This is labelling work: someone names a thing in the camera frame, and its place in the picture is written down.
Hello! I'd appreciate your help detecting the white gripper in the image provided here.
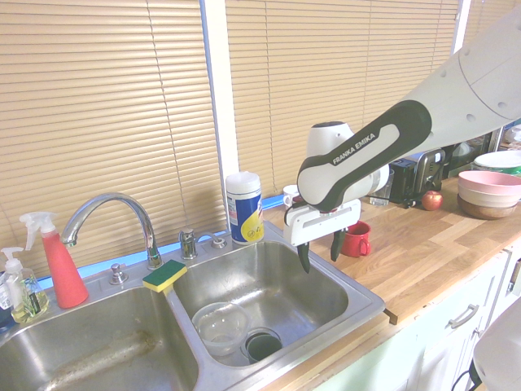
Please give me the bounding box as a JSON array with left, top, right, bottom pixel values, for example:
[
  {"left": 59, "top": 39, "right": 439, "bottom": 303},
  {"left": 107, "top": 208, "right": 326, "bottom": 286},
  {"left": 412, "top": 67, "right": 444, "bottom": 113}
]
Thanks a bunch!
[{"left": 283, "top": 199, "right": 363, "bottom": 275}]

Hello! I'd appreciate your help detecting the stainless steel double sink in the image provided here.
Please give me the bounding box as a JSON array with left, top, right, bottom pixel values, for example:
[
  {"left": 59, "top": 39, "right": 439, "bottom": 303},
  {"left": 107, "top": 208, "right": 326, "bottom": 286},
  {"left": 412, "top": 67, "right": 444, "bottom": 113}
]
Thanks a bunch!
[{"left": 0, "top": 219, "right": 387, "bottom": 391}]

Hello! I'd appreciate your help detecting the chrome sink soap dispenser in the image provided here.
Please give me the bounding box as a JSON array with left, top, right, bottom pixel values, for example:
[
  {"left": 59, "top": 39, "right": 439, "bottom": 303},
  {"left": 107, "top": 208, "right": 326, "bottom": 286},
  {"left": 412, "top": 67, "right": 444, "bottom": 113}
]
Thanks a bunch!
[{"left": 179, "top": 227, "right": 199, "bottom": 261}]

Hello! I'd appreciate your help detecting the chrome sink knob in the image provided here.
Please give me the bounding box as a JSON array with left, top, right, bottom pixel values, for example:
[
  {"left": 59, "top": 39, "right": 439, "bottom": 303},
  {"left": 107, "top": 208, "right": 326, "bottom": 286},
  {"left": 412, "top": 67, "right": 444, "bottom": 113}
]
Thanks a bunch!
[{"left": 108, "top": 263, "right": 129, "bottom": 285}]

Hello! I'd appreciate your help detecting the red speckled enamel mug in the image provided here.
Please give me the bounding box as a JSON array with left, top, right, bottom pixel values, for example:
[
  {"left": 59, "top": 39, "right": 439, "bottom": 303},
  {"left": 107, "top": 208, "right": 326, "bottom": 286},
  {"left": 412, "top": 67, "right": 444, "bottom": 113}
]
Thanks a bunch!
[{"left": 340, "top": 221, "right": 372, "bottom": 258}]

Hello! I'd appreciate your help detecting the white mug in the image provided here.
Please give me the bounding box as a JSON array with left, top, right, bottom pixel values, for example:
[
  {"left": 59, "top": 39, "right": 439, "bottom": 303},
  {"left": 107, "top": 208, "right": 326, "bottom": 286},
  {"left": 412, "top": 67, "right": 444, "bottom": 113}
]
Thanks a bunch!
[{"left": 282, "top": 184, "right": 304, "bottom": 209}]

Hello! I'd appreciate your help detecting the clear drinking glass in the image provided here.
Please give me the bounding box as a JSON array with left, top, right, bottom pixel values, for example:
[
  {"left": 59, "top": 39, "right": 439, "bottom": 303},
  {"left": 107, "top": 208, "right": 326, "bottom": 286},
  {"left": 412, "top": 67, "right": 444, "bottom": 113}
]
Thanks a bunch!
[{"left": 368, "top": 166, "right": 396, "bottom": 207}]

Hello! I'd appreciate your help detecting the white wipes canister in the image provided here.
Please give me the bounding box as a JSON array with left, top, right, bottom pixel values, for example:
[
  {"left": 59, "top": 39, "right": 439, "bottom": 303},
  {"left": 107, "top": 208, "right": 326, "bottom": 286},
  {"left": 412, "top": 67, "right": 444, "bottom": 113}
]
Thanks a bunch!
[{"left": 225, "top": 171, "right": 265, "bottom": 245}]

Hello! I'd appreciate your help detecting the black box appliance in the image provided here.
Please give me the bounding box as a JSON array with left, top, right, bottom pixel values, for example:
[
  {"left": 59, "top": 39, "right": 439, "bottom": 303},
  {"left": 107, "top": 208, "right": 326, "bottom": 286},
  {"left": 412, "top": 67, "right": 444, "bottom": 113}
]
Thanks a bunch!
[{"left": 388, "top": 157, "right": 420, "bottom": 204}]

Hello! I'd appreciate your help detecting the dark green cup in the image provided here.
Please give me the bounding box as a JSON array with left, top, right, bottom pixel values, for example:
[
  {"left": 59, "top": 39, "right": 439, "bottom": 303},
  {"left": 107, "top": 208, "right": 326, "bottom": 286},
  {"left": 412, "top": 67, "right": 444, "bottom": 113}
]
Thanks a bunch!
[{"left": 245, "top": 327, "right": 284, "bottom": 365}]

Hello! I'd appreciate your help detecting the red apple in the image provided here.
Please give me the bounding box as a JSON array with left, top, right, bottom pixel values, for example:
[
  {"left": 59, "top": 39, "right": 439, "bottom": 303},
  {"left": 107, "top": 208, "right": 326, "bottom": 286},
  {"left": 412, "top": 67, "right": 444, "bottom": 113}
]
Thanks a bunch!
[{"left": 421, "top": 190, "right": 444, "bottom": 212}]

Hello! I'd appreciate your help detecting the clear plastic bowl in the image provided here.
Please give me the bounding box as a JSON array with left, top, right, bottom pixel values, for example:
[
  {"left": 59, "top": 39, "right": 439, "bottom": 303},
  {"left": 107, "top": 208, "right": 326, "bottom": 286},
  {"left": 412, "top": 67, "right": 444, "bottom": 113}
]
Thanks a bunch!
[{"left": 191, "top": 301, "right": 252, "bottom": 358}]

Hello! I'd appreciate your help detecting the silver toaster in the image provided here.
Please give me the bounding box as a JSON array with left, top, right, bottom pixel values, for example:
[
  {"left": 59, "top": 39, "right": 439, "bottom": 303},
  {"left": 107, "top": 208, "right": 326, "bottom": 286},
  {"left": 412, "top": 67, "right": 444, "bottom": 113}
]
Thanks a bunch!
[{"left": 410, "top": 148, "right": 447, "bottom": 192}]

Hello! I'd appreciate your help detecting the white base cabinet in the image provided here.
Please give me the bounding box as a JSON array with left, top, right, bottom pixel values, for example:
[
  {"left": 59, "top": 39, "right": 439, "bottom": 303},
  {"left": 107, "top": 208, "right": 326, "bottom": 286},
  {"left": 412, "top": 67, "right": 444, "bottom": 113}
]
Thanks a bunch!
[{"left": 325, "top": 244, "right": 521, "bottom": 391}]

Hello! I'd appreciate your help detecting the yellow green sponge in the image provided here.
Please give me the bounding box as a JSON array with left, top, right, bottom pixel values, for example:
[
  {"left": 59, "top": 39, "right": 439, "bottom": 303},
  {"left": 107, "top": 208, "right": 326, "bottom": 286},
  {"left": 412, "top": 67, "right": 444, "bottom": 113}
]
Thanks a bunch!
[{"left": 142, "top": 259, "right": 189, "bottom": 293}]

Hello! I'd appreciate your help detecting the cream bowl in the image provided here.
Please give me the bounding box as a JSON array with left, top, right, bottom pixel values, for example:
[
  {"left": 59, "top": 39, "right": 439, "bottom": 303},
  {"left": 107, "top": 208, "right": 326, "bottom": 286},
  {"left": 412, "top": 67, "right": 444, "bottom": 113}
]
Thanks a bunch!
[{"left": 457, "top": 187, "right": 519, "bottom": 209}]

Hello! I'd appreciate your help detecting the pink bowl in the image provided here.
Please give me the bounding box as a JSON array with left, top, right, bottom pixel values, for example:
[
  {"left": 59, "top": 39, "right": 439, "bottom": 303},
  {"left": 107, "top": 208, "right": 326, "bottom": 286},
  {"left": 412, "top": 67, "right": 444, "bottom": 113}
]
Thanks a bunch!
[{"left": 458, "top": 170, "right": 519, "bottom": 196}]

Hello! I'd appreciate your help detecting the chrome gooseneck faucet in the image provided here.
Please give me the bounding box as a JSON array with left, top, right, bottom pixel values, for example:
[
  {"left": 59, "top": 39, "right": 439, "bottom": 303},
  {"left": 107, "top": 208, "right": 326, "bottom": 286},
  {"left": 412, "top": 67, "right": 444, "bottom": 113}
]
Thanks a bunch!
[{"left": 60, "top": 192, "right": 164, "bottom": 271}]

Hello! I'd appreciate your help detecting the white plate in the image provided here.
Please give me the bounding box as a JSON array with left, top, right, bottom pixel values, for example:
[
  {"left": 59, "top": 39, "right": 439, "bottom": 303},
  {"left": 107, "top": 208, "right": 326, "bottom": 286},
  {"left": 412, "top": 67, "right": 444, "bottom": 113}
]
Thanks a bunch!
[{"left": 473, "top": 151, "right": 521, "bottom": 170}]

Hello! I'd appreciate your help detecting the green plate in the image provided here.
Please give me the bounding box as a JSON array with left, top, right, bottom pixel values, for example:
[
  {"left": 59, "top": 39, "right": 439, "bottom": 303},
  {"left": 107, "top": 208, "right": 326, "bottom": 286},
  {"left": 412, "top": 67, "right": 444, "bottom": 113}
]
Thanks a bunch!
[{"left": 471, "top": 162, "right": 521, "bottom": 177}]

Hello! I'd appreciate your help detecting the red spray bottle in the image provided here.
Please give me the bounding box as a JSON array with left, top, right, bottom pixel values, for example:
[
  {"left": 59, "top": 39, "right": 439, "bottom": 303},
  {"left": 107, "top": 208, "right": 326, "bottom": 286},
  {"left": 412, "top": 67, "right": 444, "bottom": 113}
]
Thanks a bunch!
[{"left": 19, "top": 212, "right": 90, "bottom": 310}]

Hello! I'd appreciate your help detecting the clear soap pump bottle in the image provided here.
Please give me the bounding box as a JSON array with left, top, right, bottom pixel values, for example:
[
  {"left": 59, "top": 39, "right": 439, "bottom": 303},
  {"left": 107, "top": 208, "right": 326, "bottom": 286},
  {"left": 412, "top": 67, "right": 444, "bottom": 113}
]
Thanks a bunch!
[{"left": 0, "top": 246, "right": 50, "bottom": 325}]

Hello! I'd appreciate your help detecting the silver drawer handle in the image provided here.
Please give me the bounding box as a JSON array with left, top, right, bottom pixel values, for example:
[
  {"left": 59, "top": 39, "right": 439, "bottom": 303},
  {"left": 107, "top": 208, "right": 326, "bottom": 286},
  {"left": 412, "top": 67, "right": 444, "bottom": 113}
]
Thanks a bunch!
[
  {"left": 506, "top": 260, "right": 521, "bottom": 292},
  {"left": 448, "top": 303, "right": 480, "bottom": 330}
]

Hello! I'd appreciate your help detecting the white window post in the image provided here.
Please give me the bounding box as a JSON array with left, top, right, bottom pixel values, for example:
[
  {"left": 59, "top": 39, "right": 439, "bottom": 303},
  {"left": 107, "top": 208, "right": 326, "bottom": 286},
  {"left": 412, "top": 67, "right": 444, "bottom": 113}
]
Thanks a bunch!
[{"left": 199, "top": 0, "right": 241, "bottom": 192}]

